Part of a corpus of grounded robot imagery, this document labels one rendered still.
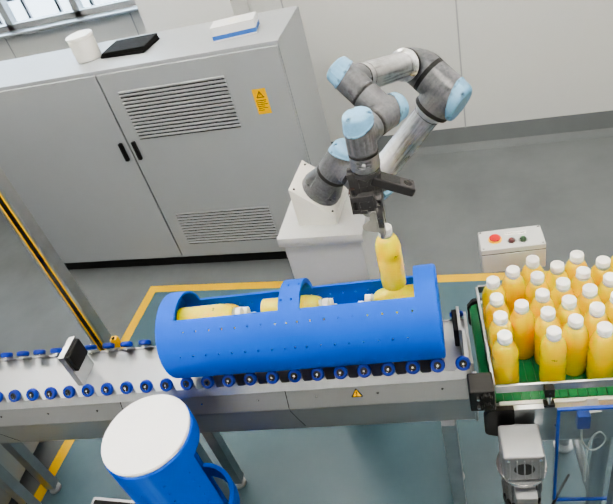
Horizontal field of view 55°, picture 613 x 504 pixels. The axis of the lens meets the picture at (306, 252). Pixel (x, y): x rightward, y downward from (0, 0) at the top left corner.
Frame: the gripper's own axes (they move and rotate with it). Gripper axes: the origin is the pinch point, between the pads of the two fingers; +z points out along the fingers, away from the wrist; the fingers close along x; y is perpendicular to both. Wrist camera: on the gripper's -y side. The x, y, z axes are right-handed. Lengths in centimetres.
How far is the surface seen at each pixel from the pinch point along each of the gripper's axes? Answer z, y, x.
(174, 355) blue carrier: 30, 69, 13
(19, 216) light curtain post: 0, 130, -30
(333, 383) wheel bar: 51, 23, 12
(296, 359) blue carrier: 34.5, 31.1, 14.3
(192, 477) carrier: 54, 65, 41
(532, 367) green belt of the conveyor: 52, -38, 9
